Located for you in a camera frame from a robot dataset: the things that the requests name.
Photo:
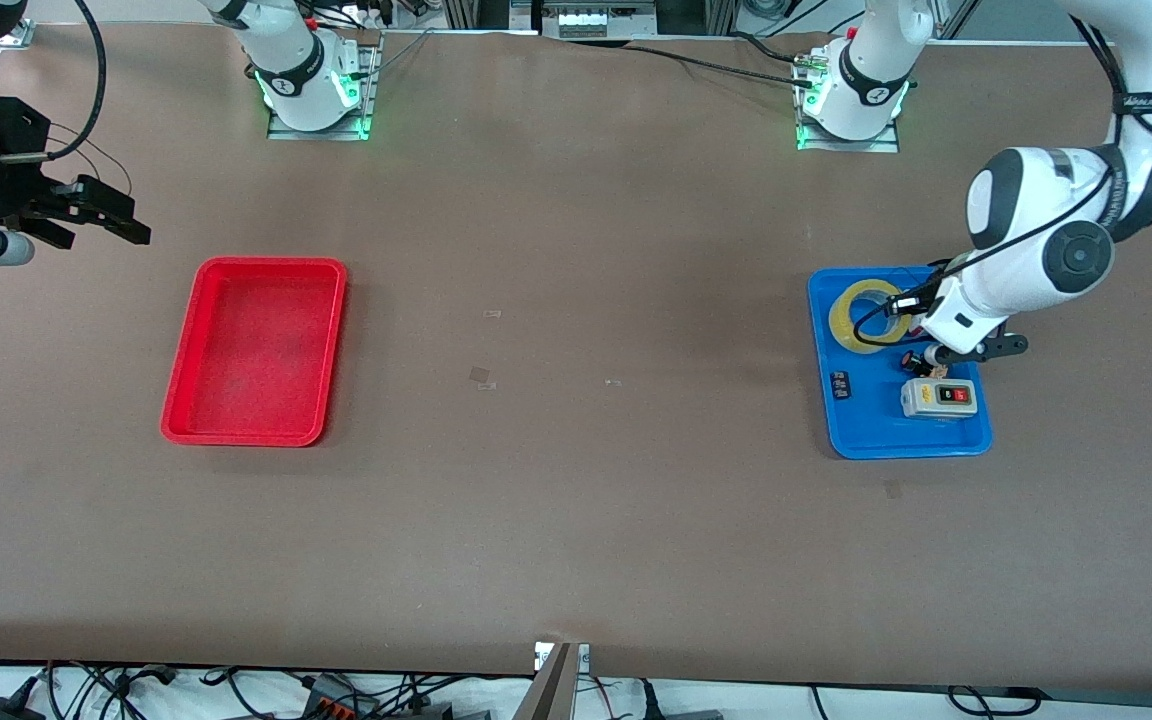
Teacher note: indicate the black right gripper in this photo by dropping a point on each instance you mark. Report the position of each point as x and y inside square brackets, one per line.
[8, 180]

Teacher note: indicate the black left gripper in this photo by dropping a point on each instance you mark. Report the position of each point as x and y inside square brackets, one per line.
[929, 291]

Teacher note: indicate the yellow clear tape roll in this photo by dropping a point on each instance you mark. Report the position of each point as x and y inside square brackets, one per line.
[841, 325]

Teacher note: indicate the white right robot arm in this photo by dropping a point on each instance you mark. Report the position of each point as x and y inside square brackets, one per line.
[296, 70]

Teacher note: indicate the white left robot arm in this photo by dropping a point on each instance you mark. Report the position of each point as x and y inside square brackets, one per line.
[1036, 230]

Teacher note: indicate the black red push button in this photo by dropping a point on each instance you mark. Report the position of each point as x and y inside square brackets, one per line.
[914, 365]

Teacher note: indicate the small black terminal block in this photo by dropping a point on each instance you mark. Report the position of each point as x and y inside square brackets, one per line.
[841, 385]

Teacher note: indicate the blue plastic tray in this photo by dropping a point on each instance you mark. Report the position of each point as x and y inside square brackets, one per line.
[876, 420]

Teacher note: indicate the red plastic tray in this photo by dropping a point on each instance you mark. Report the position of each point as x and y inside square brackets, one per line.
[256, 390]

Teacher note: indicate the white power strip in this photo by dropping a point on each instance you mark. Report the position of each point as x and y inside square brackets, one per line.
[601, 20]

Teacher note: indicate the black power adapter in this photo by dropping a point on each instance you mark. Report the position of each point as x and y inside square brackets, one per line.
[6, 705]

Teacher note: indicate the orange black connector block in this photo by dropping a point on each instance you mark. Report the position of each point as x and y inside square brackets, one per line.
[336, 700]

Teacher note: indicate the grey switch box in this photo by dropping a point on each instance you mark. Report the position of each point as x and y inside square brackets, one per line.
[938, 398]

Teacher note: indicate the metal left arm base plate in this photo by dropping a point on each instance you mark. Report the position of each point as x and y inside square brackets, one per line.
[891, 145]

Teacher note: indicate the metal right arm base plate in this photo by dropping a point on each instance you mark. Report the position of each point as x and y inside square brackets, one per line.
[361, 125]

